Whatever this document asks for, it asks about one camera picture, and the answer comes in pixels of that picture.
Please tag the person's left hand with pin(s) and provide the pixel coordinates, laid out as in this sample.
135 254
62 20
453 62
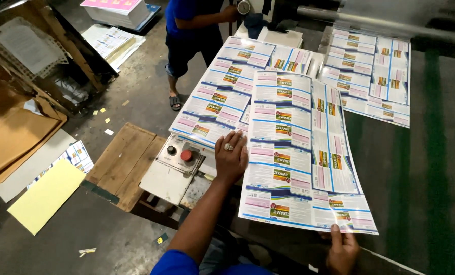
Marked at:
230 162

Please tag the black yellow tape piece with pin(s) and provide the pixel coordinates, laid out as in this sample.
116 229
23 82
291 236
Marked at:
161 238

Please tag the small white paper scrap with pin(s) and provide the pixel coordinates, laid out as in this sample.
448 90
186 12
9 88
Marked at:
109 132

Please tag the printed sheets under cardboard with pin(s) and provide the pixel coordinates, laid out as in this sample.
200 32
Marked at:
78 154

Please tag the brown kraft paper pile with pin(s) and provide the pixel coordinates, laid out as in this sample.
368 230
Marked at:
13 130

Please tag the grey cardboard sheet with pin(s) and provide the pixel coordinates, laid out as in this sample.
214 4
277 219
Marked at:
28 164

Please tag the red push button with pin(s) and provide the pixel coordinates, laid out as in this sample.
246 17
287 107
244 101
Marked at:
186 155

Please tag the paper stack with pink top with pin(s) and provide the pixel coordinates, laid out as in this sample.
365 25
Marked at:
114 11

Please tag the pile of printed sheets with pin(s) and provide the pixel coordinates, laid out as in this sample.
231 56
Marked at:
110 44

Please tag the black control knob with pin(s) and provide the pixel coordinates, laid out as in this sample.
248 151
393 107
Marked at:
171 149

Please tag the metal machine roller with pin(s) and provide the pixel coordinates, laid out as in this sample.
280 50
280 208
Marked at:
380 21

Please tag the perforated white paper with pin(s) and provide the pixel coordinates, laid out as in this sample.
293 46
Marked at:
26 47

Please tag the long white paper scrap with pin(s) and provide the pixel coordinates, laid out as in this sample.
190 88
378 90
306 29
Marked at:
86 251

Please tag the round pressure gauge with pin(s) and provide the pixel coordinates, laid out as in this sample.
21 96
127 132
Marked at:
244 7

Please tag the white machine control panel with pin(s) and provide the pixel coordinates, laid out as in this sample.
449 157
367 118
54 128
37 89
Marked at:
170 172

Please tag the stack of printed label sheets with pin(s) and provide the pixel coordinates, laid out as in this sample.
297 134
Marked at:
219 91

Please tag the wooden pallet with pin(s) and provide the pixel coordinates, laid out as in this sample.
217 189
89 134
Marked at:
124 164

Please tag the large printed label sheet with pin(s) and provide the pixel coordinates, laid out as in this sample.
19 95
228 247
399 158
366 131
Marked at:
288 152

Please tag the yellow paper sheet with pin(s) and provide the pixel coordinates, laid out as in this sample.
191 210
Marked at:
45 196

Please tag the black framed board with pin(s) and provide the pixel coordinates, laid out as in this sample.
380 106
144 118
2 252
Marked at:
78 46

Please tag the dark blue cloth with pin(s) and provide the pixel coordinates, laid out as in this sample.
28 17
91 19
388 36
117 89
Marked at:
255 23

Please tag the person's right hand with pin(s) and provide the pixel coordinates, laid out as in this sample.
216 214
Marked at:
342 252

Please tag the person's blue shirt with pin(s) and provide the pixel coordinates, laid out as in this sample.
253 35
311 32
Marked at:
174 265

